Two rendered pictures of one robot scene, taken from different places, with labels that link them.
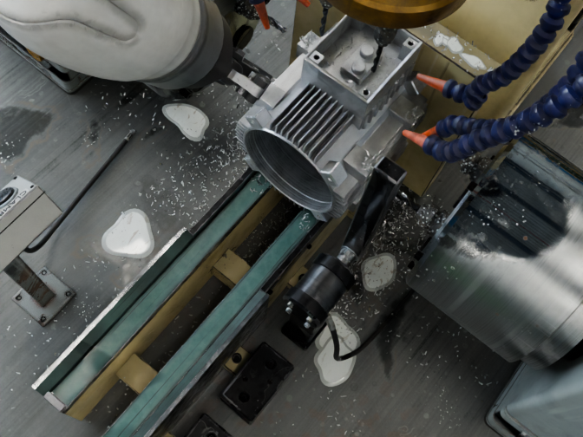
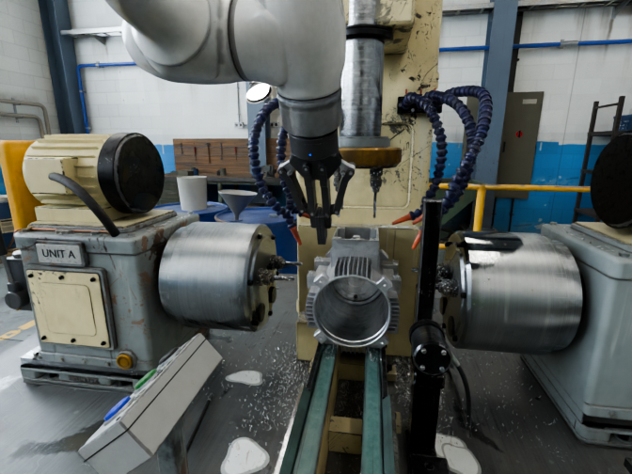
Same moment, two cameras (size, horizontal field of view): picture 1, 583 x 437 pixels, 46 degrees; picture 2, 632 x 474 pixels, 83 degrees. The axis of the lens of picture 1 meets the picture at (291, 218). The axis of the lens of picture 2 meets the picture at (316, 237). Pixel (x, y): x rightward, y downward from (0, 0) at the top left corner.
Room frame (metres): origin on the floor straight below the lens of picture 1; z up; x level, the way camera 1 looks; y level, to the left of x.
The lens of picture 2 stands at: (-0.19, 0.31, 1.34)
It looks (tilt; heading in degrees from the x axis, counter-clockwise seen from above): 14 degrees down; 340
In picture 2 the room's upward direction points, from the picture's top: straight up
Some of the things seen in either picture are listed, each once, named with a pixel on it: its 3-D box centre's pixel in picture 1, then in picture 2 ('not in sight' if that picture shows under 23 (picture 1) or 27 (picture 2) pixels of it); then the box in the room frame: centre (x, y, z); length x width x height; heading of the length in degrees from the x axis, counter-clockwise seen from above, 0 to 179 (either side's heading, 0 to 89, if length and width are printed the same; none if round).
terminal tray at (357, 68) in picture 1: (359, 66); (355, 247); (0.53, -0.05, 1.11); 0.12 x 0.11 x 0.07; 151
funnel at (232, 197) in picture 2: not in sight; (239, 210); (2.13, -0.01, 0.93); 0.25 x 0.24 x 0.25; 149
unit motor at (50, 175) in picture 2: not in sight; (83, 226); (0.77, 0.54, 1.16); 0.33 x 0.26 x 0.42; 61
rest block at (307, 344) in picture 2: not in sight; (311, 335); (0.61, 0.03, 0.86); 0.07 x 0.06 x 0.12; 61
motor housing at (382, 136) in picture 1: (331, 123); (354, 292); (0.49, -0.03, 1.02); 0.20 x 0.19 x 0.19; 151
